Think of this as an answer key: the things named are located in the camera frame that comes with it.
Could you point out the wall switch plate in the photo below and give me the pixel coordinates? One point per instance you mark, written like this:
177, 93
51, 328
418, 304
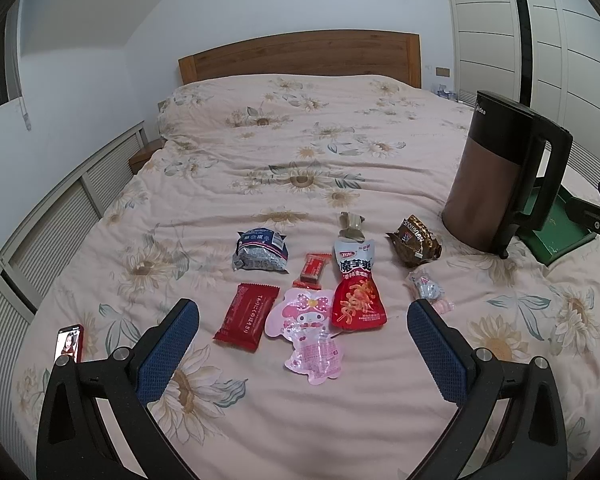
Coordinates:
443, 72

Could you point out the brown black electric kettle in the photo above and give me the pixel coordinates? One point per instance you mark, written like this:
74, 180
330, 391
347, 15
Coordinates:
510, 173

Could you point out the small clear pink candy packet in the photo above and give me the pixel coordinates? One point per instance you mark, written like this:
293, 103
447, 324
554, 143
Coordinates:
426, 288

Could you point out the small red candy wrapper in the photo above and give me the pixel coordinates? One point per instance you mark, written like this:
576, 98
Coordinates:
312, 269

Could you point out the green tray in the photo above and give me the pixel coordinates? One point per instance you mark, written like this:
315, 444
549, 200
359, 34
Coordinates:
559, 235

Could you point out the wooden headboard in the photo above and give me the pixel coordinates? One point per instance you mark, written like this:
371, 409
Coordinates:
337, 52

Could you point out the olive green small packet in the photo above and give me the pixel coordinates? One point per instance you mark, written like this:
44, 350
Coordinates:
351, 226

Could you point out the wooden nightstand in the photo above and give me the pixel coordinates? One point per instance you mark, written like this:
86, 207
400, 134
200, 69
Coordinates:
139, 159

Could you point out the blue white snack packet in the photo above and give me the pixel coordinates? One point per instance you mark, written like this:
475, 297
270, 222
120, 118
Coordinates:
261, 249

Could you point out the gold brown snack bag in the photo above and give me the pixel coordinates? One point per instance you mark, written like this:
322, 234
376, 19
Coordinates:
414, 243

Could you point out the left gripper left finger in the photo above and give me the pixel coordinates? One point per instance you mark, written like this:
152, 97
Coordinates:
73, 442

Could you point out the pink cartoon snack packet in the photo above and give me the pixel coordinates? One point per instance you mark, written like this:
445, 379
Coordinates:
304, 318

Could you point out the smartphone with red case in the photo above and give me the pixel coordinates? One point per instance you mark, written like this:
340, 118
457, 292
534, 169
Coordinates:
69, 342

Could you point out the white wardrobe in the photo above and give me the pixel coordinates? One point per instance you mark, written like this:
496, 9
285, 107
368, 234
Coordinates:
543, 53

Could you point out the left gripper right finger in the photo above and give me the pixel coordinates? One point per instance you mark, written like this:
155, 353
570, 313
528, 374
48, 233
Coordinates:
531, 440

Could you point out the red rectangular snack packet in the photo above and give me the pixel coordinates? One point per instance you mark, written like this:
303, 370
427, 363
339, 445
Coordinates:
244, 321

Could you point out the red white konjac snack bag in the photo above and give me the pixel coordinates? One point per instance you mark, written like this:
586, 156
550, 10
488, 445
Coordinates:
357, 304

